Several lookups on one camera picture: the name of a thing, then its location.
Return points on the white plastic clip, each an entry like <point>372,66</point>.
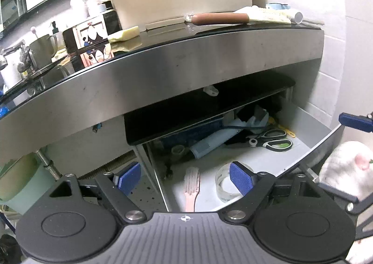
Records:
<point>211,90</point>

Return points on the light green basin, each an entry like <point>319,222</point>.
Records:
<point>26,188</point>

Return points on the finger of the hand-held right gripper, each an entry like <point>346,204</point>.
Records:
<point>339,194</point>
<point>354,121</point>

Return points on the green mug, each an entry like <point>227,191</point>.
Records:
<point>42,51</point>

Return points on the white toothpaste tube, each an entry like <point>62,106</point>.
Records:
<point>298,17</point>

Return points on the small grey cup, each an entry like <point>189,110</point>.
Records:
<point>178,152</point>

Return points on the black glossy desktop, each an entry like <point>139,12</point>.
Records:
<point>174,57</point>

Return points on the yellow soap bar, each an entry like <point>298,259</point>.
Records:
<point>123,33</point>

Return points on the white plastic bottle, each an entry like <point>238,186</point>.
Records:
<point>78,6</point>
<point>93,1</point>

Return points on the white toothbrush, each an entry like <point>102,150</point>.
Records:
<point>34,32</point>

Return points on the metal drain pipe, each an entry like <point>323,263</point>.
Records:
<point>46,163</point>

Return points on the yellow plastic tool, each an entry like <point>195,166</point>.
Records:
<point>284,130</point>

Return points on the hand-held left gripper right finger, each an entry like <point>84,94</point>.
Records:
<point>240,178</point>

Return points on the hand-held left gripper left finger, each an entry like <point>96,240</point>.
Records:
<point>129,176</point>

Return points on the light blue cloth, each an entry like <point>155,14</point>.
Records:
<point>253,121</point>

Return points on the dark pump bottle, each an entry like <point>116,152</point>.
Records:
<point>54,28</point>

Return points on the black cabinet drawer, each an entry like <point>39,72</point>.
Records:
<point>262,165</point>

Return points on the metal faucet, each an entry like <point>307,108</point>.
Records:
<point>20,57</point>

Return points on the black plastic bag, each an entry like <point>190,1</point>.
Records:
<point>8,249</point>

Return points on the pale blue tube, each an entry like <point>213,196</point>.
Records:
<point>214,144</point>

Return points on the pink brush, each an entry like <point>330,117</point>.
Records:
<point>192,185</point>

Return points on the small blue box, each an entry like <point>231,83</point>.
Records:
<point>278,6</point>

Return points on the white cup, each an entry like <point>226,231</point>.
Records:
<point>10,76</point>

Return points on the clear tape roll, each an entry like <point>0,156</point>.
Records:
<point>223,183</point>

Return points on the black printed box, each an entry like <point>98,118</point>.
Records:
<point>87,33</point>

